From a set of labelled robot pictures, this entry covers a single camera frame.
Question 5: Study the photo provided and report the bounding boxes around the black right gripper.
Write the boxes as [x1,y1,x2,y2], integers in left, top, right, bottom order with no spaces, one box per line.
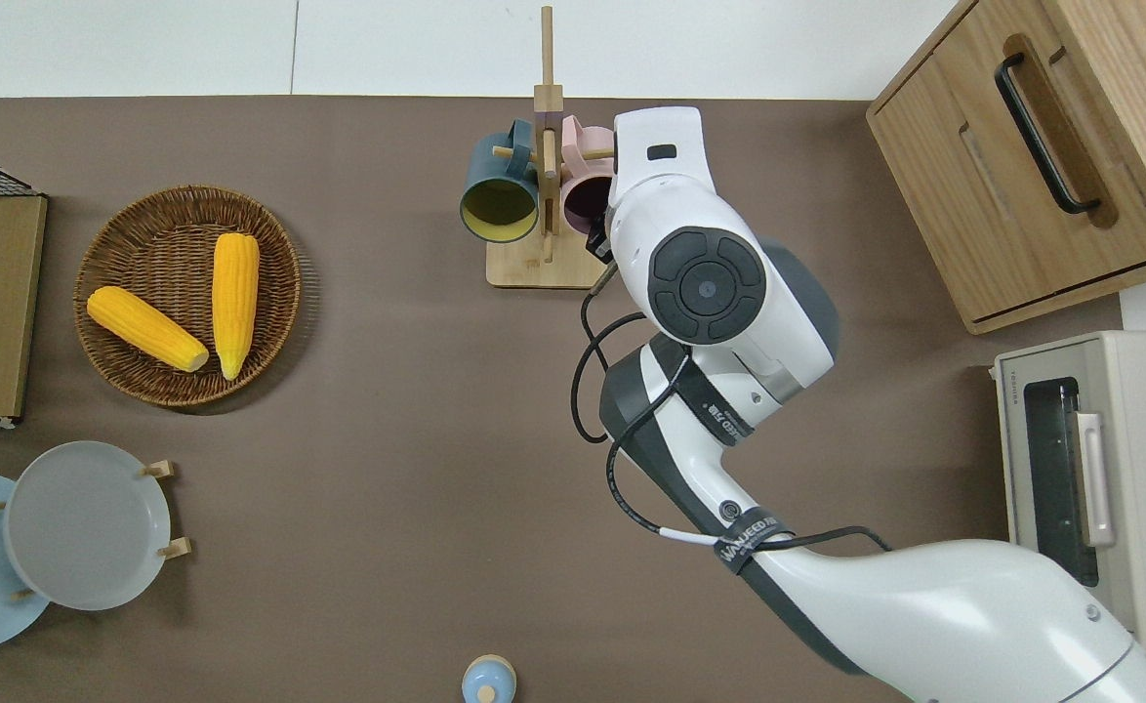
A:
[588,207,621,267]

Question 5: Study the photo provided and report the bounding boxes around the pink mug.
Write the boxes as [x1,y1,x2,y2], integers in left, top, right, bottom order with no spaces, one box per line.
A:
[559,114,623,235]

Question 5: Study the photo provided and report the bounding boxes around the wooden mug tree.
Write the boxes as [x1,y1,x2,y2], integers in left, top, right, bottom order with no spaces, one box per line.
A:
[486,5,617,290]

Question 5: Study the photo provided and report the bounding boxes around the dark blue mug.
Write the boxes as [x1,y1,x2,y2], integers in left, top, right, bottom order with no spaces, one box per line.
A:
[459,119,543,244]

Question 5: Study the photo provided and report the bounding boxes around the brown table mat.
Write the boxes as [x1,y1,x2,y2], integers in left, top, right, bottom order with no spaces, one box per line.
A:
[0,95,1126,703]

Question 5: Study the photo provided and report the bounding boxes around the wooden cabinet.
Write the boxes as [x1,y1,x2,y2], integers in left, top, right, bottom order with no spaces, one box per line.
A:
[865,0,1146,336]

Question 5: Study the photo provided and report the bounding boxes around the yellow corn cob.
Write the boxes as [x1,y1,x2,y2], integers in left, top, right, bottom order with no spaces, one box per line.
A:
[85,284,211,374]
[211,231,262,383]

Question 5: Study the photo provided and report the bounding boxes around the brown wicker basket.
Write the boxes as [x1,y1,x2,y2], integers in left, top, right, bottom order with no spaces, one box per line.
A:
[72,184,304,409]

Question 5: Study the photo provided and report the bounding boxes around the blue call bell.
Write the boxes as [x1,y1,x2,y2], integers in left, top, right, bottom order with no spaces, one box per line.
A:
[461,653,518,703]

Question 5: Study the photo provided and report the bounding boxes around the wooden plate rack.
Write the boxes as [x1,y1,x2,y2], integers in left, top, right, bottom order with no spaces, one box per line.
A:
[0,459,193,601]

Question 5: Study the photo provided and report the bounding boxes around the grey plate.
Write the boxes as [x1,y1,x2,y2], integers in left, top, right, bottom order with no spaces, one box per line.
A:
[2,440,173,613]

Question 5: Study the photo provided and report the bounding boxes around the black cabinet handle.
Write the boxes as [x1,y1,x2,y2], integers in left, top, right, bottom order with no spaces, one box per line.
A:
[994,52,1103,216]

